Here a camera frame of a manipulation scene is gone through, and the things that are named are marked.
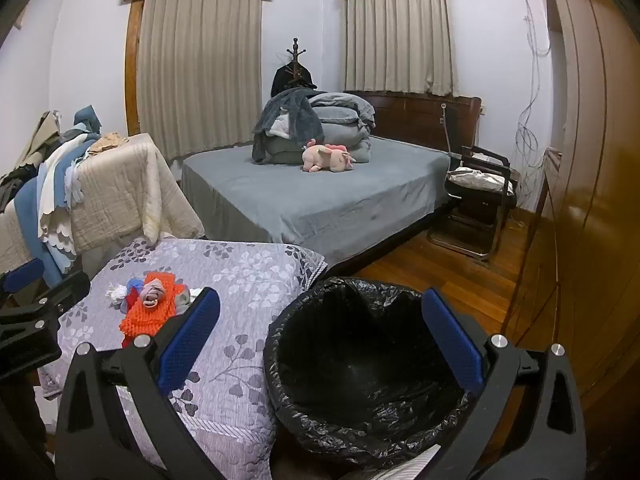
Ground white chair cushion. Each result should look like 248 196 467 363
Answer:
445 167 516 196

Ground wooden coat rack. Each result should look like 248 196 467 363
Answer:
286 37 307 86

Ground dark grey garment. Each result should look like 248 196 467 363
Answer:
0 165 38 213

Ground hanging wall cables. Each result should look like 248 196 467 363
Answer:
515 0 551 201

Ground dark grey pillow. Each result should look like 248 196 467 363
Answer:
262 135 313 165

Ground white scalloped cloth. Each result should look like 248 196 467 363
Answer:
37 145 78 261

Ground orange knitted cloth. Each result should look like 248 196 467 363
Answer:
119 271 188 348

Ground folded grey duvet stack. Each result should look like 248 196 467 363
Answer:
307 91 377 163

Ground tan crumpled garment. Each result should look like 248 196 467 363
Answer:
87 131 130 155

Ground black metal chair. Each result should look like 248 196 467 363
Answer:
427 102 521 262

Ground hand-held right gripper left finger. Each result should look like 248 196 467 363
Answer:
54 287 236 480

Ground short beige curtain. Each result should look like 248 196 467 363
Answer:
345 0 459 97

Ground bin with black plastic bag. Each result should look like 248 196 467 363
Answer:
263 276 493 468

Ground blue scalloped cloth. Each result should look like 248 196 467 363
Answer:
14 132 101 273

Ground bed with grey sheet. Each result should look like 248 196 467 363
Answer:
180 132 453 268

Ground dark grey fleece blanket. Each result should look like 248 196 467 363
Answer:
252 87 326 163

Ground dark wooden headboard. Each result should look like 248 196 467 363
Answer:
344 90 483 153

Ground khaki cloth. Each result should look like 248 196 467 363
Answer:
12 110 63 171

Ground grey floral quilt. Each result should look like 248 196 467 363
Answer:
37 237 328 480

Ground wooden window frame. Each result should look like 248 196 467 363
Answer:
125 0 146 137

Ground white striped cloth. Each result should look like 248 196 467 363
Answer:
345 442 451 480

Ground teal blue cloth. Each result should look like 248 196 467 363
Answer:
60 105 103 138

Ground pink plush toy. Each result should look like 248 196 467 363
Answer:
301 138 357 175

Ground black coat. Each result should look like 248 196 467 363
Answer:
271 62 317 98

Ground wide beige curtain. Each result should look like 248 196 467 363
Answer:
137 0 263 161

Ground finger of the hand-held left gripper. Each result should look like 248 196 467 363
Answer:
0 271 92 333
0 258 45 296

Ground wooden wardrobe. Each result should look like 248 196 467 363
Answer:
515 0 640 426

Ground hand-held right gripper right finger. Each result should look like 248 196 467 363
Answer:
421 288 587 480

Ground pink face mask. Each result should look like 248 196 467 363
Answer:
140 280 165 308

